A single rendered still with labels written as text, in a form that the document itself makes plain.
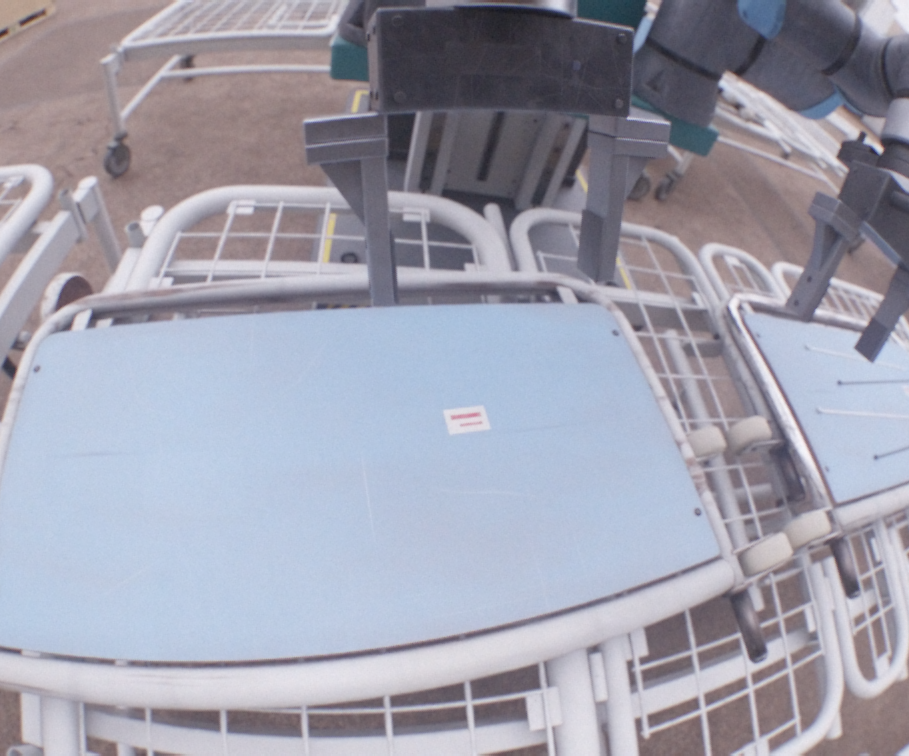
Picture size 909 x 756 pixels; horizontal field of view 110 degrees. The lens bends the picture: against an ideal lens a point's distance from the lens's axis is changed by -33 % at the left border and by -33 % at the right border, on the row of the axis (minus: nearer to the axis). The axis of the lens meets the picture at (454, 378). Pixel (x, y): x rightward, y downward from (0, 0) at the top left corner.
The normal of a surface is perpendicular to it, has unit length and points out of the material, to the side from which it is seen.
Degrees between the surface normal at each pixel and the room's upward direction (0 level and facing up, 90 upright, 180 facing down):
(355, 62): 90
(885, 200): 67
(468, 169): 90
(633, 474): 3
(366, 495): 3
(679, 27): 90
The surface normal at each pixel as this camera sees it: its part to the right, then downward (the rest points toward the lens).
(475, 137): 0.07, 0.84
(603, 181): -0.97, 0.15
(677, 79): -0.28, 0.50
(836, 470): 0.19, -0.61
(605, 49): 0.25, 0.55
